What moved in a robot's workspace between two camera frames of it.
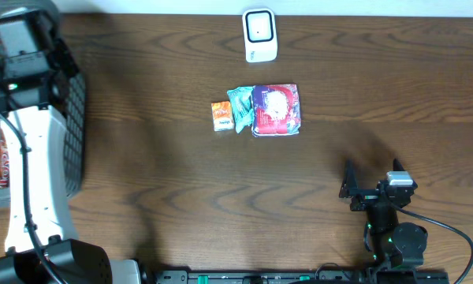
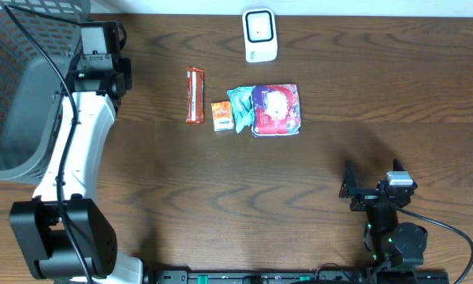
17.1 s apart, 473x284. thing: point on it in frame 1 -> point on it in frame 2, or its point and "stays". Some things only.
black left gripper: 47,89 -> 98,63
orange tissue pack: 222,116 stays
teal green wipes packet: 242,101 stays
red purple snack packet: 276,110 stays
